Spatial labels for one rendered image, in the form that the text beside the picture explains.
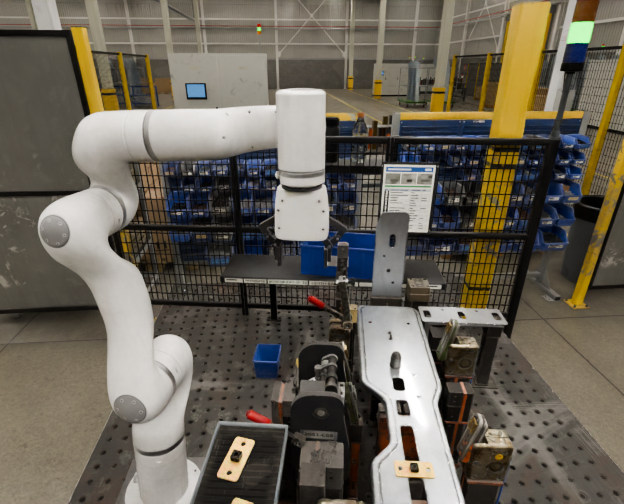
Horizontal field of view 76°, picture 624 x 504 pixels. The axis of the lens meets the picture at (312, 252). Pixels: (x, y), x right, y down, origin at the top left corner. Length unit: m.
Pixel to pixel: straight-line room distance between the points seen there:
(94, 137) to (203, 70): 6.79
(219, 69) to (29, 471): 6.29
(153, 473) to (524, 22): 1.79
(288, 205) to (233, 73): 6.81
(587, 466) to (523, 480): 0.22
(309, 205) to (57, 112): 2.40
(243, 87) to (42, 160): 4.90
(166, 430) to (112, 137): 0.66
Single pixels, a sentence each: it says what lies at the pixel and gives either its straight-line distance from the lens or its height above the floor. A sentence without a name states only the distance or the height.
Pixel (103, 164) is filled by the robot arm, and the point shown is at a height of 1.64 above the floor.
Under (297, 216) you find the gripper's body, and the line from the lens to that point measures 0.74.
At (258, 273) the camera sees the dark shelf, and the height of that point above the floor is 1.03.
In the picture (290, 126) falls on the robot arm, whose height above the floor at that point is 1.71.
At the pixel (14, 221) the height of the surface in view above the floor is 0.86.
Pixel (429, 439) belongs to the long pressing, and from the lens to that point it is 1.08.
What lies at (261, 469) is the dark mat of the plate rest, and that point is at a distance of 0.80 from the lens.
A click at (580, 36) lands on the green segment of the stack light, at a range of 1.80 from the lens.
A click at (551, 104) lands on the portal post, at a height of 1.40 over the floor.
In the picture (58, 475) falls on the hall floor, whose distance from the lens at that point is 2.54.
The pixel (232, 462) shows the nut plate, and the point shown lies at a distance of 0.81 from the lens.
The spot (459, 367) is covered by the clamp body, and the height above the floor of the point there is 0.96.
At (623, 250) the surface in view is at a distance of 4.00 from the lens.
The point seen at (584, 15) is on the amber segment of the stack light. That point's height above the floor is 1.95.
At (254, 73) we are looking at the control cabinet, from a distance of 7.48.
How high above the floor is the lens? 1.80
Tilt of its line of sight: 25 degrees down
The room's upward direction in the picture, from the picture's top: straight up
